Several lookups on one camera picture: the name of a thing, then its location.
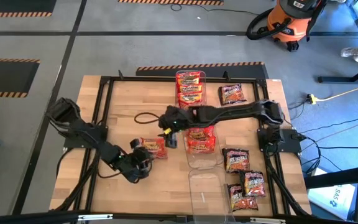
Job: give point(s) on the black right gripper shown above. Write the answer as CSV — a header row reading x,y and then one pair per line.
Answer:
x,y
174,119

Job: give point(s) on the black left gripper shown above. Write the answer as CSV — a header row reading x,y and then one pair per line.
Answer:
x,y
137,166

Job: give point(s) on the black fire noodle packet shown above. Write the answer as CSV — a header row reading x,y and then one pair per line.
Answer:
x,y
240,201
232,94
253,184
236,160

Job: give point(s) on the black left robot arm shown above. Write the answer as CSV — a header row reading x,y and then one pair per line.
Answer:
x,y
98,146

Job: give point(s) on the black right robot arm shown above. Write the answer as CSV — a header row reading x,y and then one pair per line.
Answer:
x,y
228,112

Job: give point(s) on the clear plastic bin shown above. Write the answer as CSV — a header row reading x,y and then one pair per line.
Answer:
x,y
202,160
204,93
208,193

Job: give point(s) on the black hazard-striped floor mat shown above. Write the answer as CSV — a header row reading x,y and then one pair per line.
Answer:
x,y
11,5
5,77
166,2
244,71

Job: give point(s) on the orange shop vacuum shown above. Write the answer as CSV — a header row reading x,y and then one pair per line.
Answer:
x,y
286,23

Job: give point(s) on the black metal beam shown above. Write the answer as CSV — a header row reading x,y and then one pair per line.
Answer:
x,y
337,179

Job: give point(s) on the white printed box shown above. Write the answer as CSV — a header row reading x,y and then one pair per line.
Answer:
x,y
334,196

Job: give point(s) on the black desk stand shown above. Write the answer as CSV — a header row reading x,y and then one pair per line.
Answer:
x,y
337,79

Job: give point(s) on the person's shoe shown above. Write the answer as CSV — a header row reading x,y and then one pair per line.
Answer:
x,y
353,53

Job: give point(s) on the black metal table frame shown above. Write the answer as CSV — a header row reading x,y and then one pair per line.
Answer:
x,y
129,78

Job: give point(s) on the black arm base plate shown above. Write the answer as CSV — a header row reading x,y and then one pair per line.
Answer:
x,y
291,146
70,144

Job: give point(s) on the silver metal bracket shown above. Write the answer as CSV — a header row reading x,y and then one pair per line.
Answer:
x,y
267,220
95,217

